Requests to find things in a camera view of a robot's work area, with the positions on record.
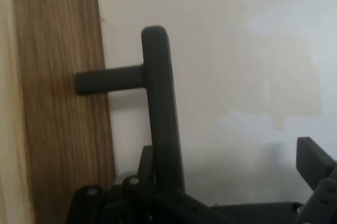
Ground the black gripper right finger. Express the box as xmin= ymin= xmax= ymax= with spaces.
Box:
xmin=296 ymin=137 xmax=337 ymax=224

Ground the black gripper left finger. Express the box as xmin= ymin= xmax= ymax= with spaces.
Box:
xmin=65 ymin=144 xmax=232 ymax=224

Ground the brown wooden drawer box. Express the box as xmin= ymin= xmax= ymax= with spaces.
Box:
xmin=0 ymin=0 xmax=36 ymax=224

